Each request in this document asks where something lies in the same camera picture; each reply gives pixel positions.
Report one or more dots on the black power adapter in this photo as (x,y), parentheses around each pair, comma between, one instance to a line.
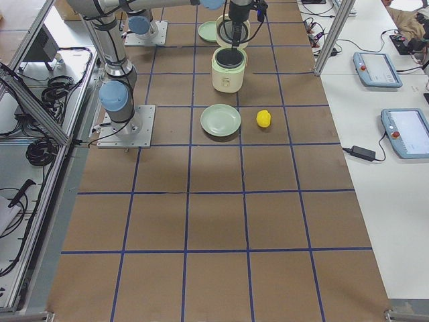
(362,153)

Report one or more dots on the green plate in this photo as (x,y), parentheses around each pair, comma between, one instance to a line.
(220,120)
(207,31)

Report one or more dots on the green plate right side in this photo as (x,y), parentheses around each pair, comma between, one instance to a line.
(220,120)

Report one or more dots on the green plate left side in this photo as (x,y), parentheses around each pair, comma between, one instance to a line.
(207,31)

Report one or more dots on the blue teach pendant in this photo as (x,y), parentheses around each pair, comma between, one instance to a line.
(376,70)
(407,130)

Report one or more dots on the blue teach pendant far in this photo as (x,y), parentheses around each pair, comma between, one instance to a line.
(376,70)

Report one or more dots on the white rice cooker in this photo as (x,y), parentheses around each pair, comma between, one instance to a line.
(227,71)

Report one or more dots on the yellow toy potato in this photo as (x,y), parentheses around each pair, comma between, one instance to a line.
(263,118)

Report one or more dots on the aluminium frame post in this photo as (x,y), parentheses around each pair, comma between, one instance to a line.
(333,34)

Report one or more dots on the blue teach pendant near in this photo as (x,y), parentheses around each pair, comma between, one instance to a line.
(407,130)

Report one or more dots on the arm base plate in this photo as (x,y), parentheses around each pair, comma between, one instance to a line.
(133,40)
(137,133)

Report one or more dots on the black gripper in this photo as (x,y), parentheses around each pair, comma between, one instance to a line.
(238,11)

